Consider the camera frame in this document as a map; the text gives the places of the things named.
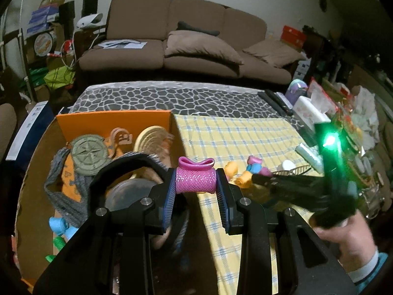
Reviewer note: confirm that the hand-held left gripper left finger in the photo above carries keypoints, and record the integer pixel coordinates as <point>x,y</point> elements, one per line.
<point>169,199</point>

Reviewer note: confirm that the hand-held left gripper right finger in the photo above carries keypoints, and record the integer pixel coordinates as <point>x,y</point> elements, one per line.
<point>221,202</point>

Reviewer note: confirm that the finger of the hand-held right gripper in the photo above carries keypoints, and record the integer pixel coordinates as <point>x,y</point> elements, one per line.
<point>301,199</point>
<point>288,180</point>

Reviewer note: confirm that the pink mesh roll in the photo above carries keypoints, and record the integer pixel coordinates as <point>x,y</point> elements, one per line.
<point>195,179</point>

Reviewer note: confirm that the pile of coloured rolls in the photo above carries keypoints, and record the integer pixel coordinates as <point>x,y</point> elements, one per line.
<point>245,172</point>

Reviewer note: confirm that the black fabric headband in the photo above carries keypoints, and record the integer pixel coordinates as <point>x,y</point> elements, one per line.
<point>122,166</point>

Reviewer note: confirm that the orange cardboard box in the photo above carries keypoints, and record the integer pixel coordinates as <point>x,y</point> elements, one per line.
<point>113,121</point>

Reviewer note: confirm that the person's right forearm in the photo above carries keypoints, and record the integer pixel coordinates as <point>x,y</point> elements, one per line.
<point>371,267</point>

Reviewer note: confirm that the person's right hand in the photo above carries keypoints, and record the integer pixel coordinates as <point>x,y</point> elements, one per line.
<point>353,242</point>

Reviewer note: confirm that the white round bottle cap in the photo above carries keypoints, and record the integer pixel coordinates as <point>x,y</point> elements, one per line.
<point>286,165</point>

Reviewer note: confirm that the light blue bag roll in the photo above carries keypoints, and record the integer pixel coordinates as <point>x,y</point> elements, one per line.
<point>310,156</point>

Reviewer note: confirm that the dark round bowl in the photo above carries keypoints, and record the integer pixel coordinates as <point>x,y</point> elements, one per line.
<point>132,193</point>

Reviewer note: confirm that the tan woven coaster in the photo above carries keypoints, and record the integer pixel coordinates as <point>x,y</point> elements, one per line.
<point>150,138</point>

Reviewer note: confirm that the white tissue box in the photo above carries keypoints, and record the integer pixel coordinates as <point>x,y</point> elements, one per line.
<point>310,112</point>

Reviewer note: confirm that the yellow plaid cloth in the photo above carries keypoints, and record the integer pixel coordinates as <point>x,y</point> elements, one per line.
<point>233,135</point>

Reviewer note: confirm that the white plastic bags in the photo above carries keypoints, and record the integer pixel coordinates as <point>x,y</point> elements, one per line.
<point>367,113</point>

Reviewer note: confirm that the tan plastic hook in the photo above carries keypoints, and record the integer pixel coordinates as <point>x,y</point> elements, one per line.
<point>118,139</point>

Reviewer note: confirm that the black remote control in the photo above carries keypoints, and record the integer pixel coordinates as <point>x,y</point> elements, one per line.
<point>270,101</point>
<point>281,100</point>

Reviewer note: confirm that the red and white packet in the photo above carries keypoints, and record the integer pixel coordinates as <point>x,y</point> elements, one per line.
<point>324,93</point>

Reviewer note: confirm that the purple and teal container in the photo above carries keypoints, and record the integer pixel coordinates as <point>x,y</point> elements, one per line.
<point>296,90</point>

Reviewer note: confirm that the green compass disc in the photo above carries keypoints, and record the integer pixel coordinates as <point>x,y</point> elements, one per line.
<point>90,153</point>

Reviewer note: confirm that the grey stone-pattern blanket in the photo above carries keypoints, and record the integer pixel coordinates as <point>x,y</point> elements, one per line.
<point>172,98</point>

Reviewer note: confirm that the grey and orange cloth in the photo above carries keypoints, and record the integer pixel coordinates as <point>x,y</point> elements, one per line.
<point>67,187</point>

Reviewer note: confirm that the blue plastic roll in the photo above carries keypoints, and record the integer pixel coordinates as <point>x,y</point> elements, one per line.
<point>57,224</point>
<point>71,232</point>

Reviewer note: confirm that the green plastic roll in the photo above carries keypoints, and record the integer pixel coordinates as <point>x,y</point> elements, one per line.
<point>50,258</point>
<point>58,242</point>

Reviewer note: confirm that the small brown pillow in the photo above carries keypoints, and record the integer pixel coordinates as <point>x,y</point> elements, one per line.
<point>273,52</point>

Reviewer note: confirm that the orange shoe boxes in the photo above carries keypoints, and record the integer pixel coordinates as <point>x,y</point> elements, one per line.
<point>293,35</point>

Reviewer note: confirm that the large brown pillow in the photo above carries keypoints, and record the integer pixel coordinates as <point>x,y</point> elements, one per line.
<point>202,47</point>

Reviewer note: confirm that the white and blue box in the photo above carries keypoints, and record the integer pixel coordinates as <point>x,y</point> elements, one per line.
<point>29,129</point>

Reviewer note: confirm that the papers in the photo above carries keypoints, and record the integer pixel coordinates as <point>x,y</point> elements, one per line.
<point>122,44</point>

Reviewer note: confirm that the green bag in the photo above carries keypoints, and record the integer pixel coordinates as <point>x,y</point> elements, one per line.
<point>60,76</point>

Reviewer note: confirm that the dark grey cushion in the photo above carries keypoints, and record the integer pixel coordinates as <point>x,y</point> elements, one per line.
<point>198,28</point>

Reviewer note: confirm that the brown chair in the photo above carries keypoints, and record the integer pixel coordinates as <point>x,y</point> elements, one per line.
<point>7,129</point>

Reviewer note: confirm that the brown sofa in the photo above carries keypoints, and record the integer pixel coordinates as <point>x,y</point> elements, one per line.
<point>138,15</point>

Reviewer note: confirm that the white handheld device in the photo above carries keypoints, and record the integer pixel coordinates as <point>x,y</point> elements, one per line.
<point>89,21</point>

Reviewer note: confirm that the round biscuit tin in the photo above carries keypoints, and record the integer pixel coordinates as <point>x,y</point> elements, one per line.
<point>44,43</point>

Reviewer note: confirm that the black speaker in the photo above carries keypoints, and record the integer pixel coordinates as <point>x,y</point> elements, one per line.
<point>90,6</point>
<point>67,17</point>

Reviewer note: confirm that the stack of blue boxes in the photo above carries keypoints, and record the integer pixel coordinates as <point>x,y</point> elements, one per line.
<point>43,18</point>

